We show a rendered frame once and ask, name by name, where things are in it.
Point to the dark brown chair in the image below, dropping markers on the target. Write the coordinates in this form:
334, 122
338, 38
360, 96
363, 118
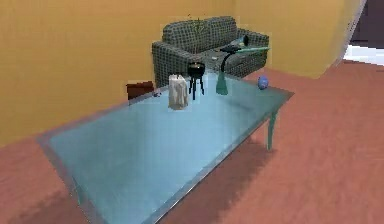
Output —
139, 89

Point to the white crumpled bag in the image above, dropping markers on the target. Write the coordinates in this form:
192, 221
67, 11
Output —
178, 91

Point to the teal desk lamp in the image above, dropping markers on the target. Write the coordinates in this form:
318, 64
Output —
221, 85

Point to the small grey object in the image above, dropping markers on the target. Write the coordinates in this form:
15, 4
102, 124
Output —
156, 94

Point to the black pot plant stand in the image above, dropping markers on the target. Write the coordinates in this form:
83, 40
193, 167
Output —
196, 71

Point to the blue glass table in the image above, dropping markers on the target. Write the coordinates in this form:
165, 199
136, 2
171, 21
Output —
150, 150

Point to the grey checked sofa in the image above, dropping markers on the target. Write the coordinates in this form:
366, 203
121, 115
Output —
186, 36

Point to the blue ball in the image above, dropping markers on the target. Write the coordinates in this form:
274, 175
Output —
263, 82

